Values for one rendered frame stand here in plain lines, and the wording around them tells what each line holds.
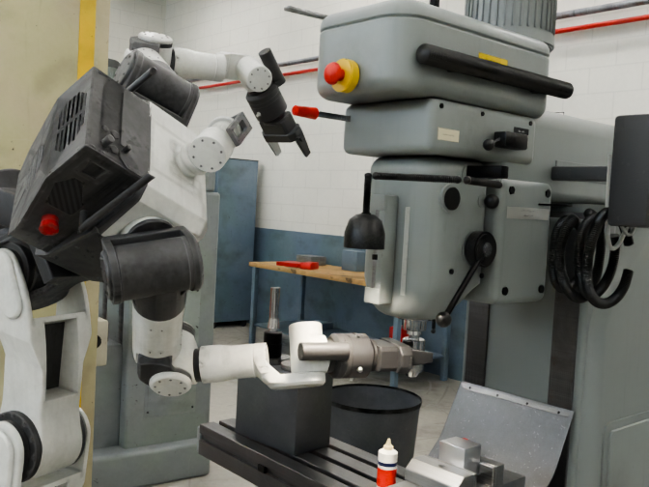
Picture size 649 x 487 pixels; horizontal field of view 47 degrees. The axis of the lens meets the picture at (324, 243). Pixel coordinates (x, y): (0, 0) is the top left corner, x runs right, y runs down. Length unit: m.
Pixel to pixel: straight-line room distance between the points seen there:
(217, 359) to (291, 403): 0.38
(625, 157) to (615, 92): 4.64
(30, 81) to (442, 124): 1.86
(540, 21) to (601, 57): 4.57
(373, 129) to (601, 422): 0.85
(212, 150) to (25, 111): 1.68
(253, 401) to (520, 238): 0.76
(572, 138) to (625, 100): 4.35
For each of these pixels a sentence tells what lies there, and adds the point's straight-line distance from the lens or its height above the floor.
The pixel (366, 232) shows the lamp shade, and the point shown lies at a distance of 1.26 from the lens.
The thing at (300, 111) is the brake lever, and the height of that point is 1.70.
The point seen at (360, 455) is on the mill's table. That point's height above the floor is 0.94.
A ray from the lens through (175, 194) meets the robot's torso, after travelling 1.30.
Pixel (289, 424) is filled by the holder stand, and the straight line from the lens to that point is 1.79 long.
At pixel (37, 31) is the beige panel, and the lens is 2.95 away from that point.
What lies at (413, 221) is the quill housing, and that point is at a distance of 1.42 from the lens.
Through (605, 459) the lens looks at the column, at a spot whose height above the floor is 0.99.
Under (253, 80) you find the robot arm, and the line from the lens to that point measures 1.86.
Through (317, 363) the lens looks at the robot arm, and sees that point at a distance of 1.43.
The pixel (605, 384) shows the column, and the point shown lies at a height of 1.16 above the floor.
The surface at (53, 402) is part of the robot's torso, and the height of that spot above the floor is 1.11.
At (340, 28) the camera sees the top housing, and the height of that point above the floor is 1.85.
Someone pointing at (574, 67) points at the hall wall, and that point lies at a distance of 6.37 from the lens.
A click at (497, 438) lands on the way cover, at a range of 1.85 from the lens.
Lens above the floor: 1.53
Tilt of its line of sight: 3 degrees down
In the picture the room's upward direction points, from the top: 3 degrees clockwise
